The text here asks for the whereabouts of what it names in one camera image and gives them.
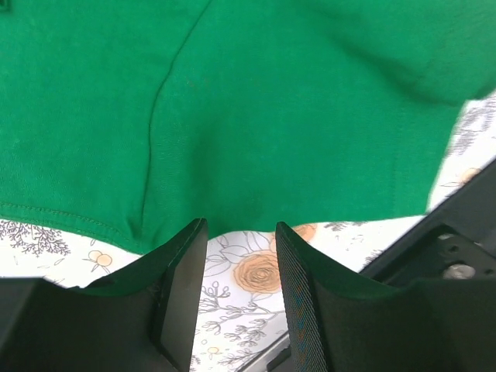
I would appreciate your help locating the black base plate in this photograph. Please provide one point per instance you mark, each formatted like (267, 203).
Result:
(438, 240)

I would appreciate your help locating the green t-shirt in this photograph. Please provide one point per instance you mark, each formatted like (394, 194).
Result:
(125, 120)

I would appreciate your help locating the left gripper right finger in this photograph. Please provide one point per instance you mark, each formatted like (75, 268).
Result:
(368, 321)

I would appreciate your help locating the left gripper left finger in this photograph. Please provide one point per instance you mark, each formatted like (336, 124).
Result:
(140, 318)

